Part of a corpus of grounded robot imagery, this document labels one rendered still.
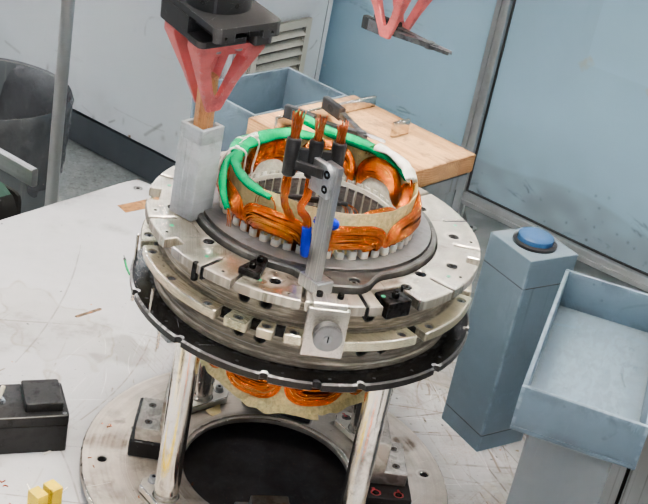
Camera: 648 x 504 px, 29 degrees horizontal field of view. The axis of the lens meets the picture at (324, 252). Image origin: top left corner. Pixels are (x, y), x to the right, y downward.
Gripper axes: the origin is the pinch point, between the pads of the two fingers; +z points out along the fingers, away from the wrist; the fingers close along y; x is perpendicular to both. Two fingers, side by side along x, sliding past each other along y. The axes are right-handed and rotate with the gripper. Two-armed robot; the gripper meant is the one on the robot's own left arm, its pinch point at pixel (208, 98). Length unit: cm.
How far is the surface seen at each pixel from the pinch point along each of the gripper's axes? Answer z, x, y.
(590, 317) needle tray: 19.8, 34.3, 21.6
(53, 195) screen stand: 77, 35, -102
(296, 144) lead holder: -2.2, 0.3, 13.0
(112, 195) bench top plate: 49, 24, -58
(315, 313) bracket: 10.7, 0.3, 19.1
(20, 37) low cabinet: 121, 98, -256
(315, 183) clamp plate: 0.8, 1.6, 14.7
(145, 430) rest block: 37.2, -3.6, 0.6
